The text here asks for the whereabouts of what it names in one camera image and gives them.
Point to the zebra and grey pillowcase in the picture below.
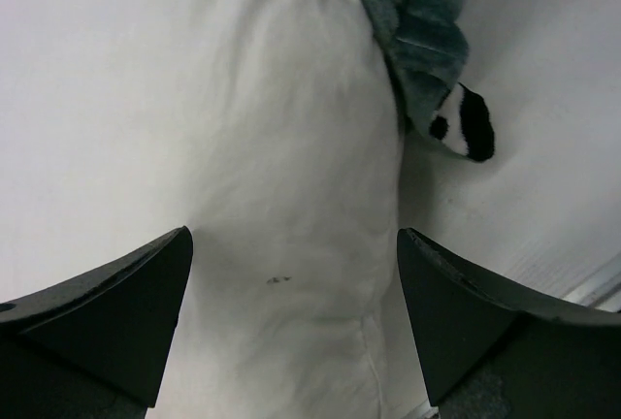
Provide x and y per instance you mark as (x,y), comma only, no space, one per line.
(426,52)

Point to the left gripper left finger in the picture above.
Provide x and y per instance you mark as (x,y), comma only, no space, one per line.
(100,339)

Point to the white pillow insert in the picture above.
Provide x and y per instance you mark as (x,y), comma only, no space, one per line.
(292,187)

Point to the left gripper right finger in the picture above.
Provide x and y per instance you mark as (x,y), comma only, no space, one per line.
(485,340)

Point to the aluminium front rail frame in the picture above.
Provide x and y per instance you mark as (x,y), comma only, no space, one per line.
(601,290)

